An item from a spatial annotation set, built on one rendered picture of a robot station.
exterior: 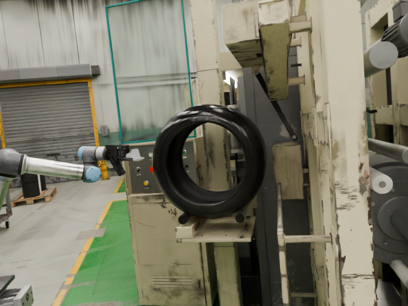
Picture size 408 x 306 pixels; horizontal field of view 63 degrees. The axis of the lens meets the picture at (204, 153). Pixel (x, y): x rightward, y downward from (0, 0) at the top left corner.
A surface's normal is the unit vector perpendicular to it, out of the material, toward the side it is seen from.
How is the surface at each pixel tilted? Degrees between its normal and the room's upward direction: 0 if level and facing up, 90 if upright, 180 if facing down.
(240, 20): 90
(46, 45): 90
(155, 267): 90
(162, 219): 90
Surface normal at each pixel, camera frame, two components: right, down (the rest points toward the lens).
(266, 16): -0.24, -0.21
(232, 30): -0.22, 0.11
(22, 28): 0.17, 0.07
